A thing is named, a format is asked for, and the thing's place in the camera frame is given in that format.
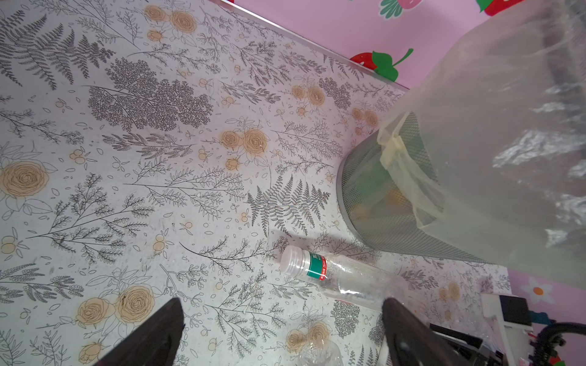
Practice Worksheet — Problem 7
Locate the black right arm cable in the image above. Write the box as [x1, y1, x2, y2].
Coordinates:
[533, 322, 586, 366]

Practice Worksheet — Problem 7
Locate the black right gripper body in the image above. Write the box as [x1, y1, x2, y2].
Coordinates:
[430, 324, 499, 366]

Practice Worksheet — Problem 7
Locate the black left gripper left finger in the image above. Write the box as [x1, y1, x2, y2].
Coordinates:
[95, 297, 185, 366]

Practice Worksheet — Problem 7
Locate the clear plastic bin liner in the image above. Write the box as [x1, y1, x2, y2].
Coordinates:
[378, 1, 585, 288]

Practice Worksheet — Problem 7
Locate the clear bottle red green label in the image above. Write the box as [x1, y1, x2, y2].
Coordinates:
[280, 246, 408, 310]

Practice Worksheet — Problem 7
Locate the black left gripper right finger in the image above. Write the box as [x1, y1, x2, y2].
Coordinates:
[382, 297, 469, 365]

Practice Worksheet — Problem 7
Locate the grey mesh waste bin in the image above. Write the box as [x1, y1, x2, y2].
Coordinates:
[337, 110, 481, 262]

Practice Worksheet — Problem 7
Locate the clear bottle orange label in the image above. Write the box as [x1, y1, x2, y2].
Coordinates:
[297, 340, 343, 366]

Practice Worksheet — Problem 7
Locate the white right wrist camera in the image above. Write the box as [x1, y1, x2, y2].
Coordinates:
[481, 293, 534, 349]

